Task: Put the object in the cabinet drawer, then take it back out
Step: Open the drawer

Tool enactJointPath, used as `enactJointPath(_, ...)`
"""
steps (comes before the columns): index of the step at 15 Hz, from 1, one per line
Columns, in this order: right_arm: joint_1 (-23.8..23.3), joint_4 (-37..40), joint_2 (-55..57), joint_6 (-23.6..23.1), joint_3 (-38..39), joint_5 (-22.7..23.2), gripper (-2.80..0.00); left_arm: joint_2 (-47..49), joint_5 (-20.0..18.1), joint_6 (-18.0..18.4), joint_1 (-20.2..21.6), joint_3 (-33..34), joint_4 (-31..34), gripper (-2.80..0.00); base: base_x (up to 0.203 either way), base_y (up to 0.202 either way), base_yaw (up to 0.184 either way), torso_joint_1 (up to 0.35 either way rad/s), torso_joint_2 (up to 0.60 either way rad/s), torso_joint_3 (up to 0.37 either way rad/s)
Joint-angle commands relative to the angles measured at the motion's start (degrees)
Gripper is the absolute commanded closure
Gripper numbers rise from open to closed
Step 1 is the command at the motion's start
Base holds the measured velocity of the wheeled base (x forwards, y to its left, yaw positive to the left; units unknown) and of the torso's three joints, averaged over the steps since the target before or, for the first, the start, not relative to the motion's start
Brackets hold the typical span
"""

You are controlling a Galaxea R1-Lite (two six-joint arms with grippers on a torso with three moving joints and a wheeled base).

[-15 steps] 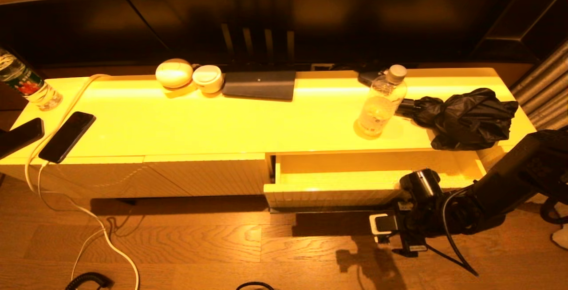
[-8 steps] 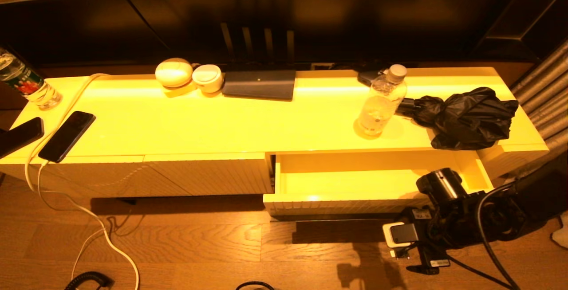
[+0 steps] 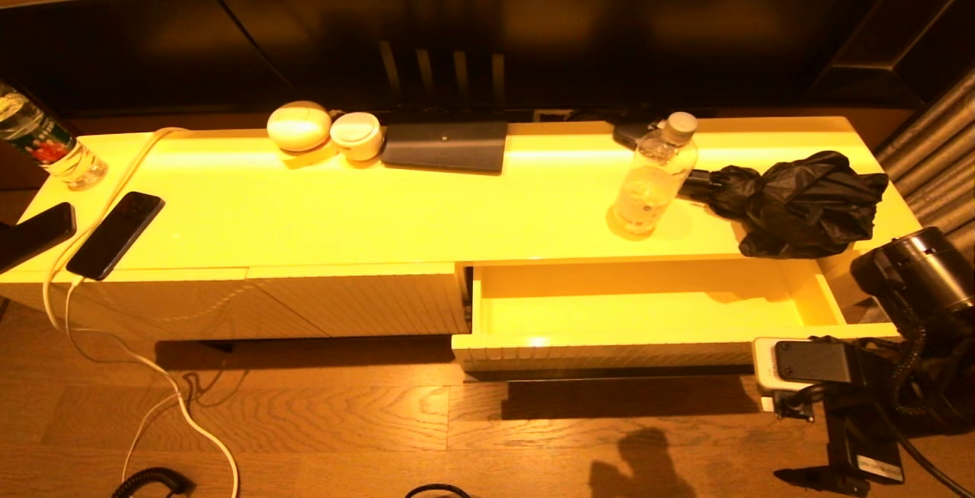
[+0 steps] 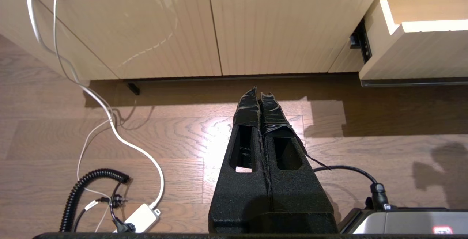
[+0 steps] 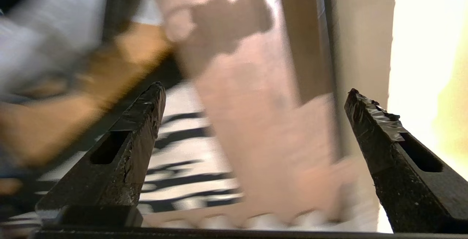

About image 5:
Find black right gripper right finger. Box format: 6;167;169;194
344;88;468;234

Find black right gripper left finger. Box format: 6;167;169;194
35;82;167;228

